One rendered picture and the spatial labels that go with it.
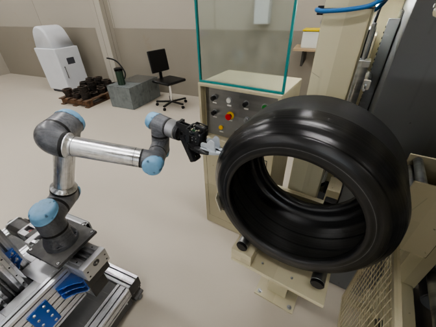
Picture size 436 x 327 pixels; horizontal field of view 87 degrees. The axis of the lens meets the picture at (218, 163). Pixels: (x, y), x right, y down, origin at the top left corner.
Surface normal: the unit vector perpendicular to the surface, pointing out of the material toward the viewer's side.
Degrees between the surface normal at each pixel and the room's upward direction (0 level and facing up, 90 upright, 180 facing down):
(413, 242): 90
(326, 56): 90
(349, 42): 90
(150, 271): 0
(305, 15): 90
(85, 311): 0
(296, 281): 0
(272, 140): 80
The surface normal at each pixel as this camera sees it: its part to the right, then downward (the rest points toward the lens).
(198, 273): -0.02, -0.82
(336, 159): -0.47, 0.36
